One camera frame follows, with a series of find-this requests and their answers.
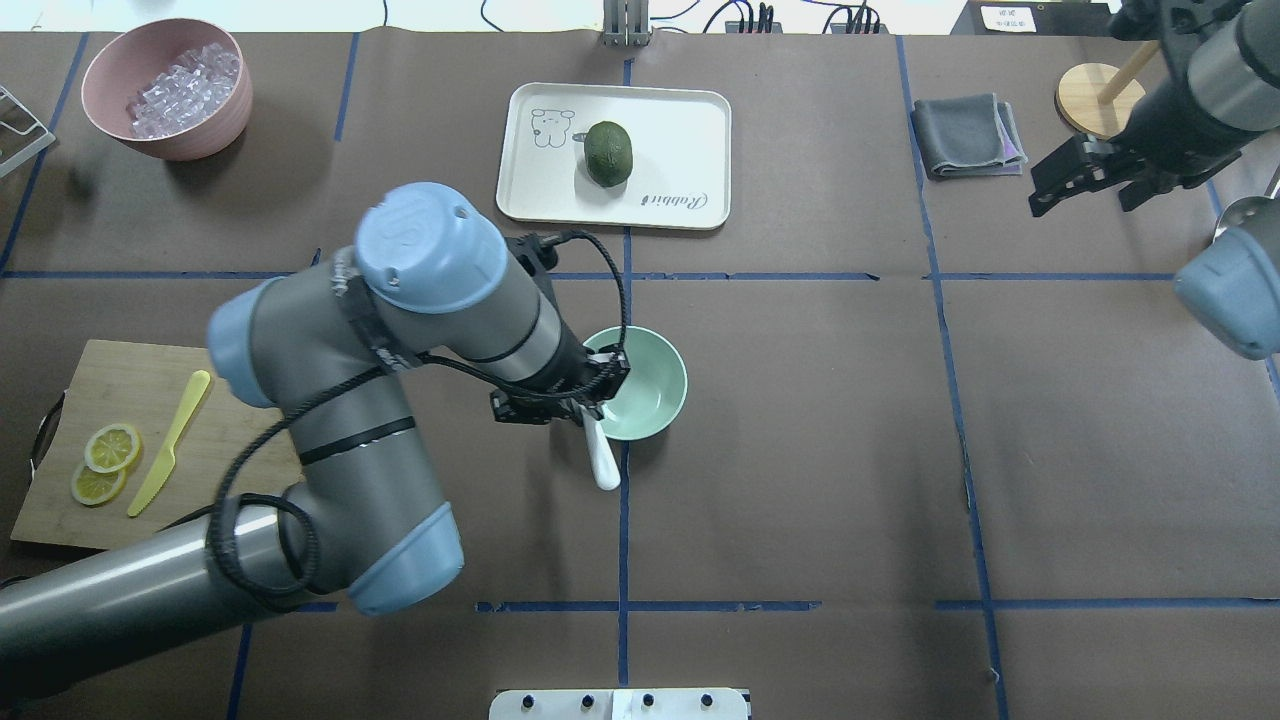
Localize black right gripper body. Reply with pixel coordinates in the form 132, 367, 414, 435
1028, 135, 1216, 218

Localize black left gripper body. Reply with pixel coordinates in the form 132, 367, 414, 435
545, 342, 631, 407

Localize light green bowl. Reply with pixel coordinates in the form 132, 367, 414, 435
585, 325, 689, 445

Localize white plastic spoon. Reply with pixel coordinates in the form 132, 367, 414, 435
581, 406, 621, 492

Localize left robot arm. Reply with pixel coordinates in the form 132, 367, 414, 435
1, 182, 628, 710

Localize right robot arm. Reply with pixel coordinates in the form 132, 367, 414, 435
1028, 1, 1279, 360

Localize pink bowl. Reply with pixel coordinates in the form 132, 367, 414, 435
81, 18, 253, 161

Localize wooden banana stand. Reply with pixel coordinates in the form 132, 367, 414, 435
1053, 40, 1160, 140

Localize grey folded cloth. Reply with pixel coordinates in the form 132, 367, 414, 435
911, 94, 1028, 181

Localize white rabbit tray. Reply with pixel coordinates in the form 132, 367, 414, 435
495, 82, 732, 231

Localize green avocado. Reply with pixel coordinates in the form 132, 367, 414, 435
582, 120, 634, 188

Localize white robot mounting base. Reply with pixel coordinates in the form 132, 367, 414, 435
488, 687, 753, 719

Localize yellow plastic knife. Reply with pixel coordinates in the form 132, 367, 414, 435
127, 369, 212, 519

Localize bamboo cutting board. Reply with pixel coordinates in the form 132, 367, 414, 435
12, 340, 280, 550

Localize clear ice cubes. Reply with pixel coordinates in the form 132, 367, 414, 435
127, 42, 246, 140

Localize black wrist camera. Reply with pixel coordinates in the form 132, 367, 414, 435
489, 389, 582, 427

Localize aluminium frame post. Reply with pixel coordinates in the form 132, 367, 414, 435
602, 0, 653, 47

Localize metal cutting board handle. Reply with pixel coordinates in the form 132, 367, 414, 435
28, 389, 67, 480

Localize white wire cup rack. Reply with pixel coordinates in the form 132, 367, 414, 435
1, 86, 58, 179

